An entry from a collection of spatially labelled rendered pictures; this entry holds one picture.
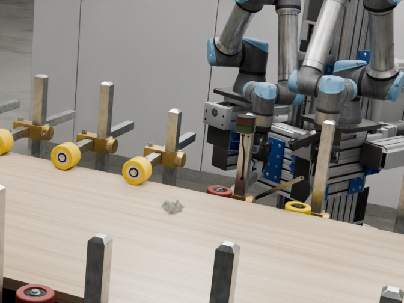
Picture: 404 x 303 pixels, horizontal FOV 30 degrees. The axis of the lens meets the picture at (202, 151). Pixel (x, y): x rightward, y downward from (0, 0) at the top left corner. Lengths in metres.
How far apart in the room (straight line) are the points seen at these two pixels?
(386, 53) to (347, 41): 0.37
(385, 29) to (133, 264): 1.32
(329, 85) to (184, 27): 2.91
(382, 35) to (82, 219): 1.25
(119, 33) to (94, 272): 4.05
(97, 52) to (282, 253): 3.68
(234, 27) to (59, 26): 2.73
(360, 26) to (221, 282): 1.98
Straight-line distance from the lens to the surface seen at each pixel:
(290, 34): 2.84
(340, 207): 3.34
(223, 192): 2.33
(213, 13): 5.11
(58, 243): 1.89
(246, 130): 2.31
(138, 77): 5.34
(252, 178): 2.69
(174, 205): 2.17
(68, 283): 1.69
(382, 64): 2.77
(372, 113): 3.33
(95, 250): 1.38
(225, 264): 1.29
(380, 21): 2.67
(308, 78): 2.50
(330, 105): 2.37
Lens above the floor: 1.65
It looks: 16 degrees down
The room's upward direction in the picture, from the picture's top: 6 degrees clockwise
